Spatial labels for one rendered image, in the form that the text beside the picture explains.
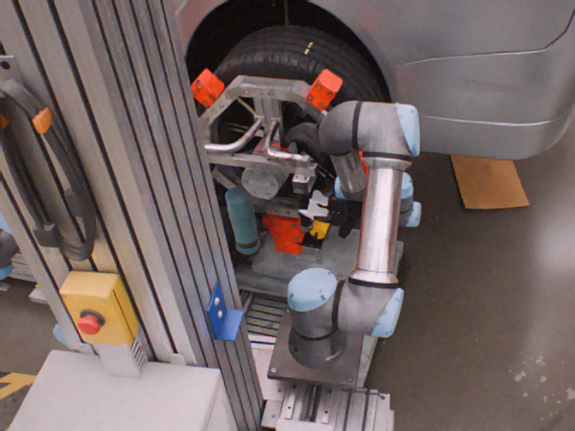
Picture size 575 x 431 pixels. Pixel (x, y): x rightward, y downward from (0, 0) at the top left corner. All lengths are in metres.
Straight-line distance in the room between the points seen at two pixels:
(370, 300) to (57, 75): 0.91
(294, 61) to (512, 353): 1.41
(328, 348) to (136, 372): 0.59
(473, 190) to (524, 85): 1.26
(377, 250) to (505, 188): 1.97
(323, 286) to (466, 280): 1.51
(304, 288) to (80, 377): 0.56
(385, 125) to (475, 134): 0.85
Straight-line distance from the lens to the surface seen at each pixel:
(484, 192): 3.42
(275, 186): 2.16
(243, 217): 2.35
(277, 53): 2.19
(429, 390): 2.65
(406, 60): 2.24
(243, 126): 2.39
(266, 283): 2.80
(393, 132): 1.54
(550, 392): 2.71
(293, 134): 2.06
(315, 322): 1.59
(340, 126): 1.56
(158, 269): 1.07
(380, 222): 1.54
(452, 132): 2.37
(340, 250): 2.81
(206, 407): 1.19
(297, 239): 2.50
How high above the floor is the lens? 2.22
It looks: 41 degrees down
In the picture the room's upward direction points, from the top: 8 degrees counter-clockwise
